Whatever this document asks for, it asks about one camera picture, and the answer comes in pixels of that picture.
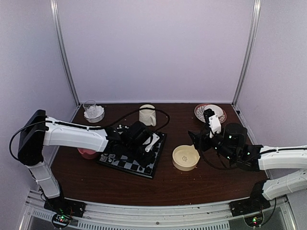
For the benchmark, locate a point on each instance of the white ceramic cup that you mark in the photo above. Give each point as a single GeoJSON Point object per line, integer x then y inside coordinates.
{"type": "Point", "coordinates": [216, 109]}

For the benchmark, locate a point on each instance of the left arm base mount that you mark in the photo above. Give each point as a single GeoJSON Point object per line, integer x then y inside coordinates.
{"type": "Point", "coordinates": [64, 213]}

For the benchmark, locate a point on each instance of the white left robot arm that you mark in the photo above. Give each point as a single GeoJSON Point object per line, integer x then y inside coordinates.
{"type": "Point", "coordinates": [41, 130]}

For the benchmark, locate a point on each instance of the aluminium frame post left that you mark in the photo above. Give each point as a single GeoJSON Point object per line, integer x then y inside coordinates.
{"type": "Point", "coordinates": [63, 53]}

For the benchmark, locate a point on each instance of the black and white chessboard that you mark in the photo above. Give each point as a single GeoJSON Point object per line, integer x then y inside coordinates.
{"type": "Point", "coordinates": [129, 165]}

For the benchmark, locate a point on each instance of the aluminium frame post right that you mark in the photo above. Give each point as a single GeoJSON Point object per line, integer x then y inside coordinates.
{"type": "Point", "coordinates": [254, 24]}

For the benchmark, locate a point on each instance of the aluminium frame post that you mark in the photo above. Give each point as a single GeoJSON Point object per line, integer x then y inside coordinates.
{"type": "Point", "coordinates": [63, 53]}
{"type": "Point", "coordinates": [254, 24]}

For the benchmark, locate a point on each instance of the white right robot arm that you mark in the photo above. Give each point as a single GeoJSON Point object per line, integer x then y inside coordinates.
{"type": "Point", "coordinates": [231, 144]}

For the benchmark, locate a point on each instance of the cream bowl of black pieces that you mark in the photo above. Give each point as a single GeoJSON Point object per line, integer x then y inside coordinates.
{"type": "Point", "coordinates": [185, 157]}

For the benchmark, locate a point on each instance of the aluminium front rail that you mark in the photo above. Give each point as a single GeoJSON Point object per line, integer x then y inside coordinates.
{"type": "Point", "coordinates": [211, 216]}

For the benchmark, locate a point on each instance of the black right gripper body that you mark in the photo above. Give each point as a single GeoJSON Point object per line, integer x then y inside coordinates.
{"type": "Point", "coordinates": [206, 146]}

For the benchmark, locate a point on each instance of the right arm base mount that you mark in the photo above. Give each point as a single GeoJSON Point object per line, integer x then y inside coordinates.
{"type": "Point", "coordinates": [251, 209]}

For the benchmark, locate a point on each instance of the pink bowl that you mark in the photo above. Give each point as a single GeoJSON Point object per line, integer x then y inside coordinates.
{"type": "Point", "coordinates": [88, 153]}

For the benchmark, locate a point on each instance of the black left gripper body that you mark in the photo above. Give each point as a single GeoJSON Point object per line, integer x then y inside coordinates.
{"type": "Point", "coordinates": [142, 161]}

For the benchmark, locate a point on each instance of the floral patterned saucer plate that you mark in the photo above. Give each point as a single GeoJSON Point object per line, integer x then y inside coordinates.
{"type": "Point", "coordinates": [199, 109]}

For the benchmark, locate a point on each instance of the white ribbed ceramic mug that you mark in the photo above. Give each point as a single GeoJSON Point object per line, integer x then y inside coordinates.
{"type": "Point", "coordinates": [147, 115]}

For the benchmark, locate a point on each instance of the clear glass cup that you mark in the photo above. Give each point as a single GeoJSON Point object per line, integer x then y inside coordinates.
{"type": "Point", "coordinates": [89, 106]}

